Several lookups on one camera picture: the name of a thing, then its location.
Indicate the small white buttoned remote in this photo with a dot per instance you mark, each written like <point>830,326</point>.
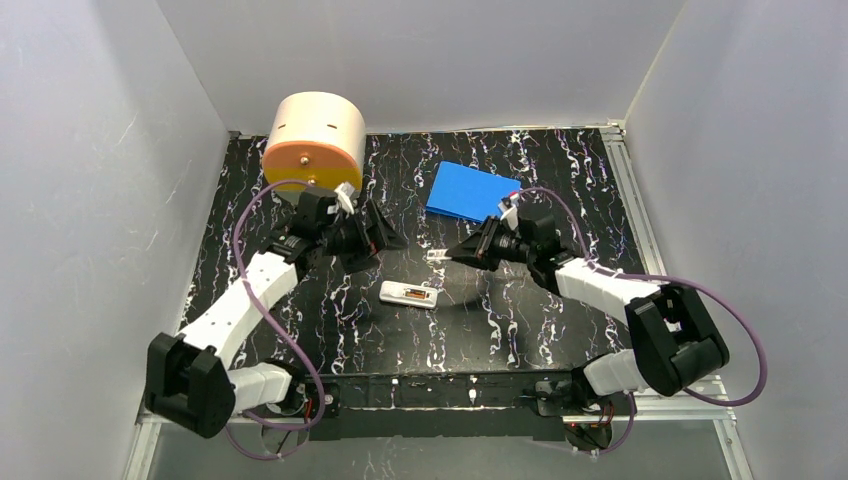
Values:
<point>392,292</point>

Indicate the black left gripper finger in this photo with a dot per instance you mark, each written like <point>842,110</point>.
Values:
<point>353,263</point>
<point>381,233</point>

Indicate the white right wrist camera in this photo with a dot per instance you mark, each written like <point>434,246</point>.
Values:
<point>509,208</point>

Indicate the aluminium frame rail right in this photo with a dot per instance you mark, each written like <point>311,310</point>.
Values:
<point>613,138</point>

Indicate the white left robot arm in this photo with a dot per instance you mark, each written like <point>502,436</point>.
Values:
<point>189,378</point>

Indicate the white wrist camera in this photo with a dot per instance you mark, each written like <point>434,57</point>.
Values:
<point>509,208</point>
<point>344,199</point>

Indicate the cream cylindrical drum container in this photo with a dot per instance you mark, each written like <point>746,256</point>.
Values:
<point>318,138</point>

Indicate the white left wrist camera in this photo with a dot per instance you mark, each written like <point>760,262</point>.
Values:
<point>344,199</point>

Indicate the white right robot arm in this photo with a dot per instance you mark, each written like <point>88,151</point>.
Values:
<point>674,340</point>

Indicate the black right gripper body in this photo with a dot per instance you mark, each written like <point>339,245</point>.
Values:
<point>486,240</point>

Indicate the blue flat foam pad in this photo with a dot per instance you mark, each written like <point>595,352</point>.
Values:
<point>467,193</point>

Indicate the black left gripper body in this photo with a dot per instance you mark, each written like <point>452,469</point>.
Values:
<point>366,232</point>

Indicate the black base bar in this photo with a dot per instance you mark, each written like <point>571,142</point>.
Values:
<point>459,404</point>

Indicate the orange battery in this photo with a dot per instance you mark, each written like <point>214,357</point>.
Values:
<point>416,294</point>

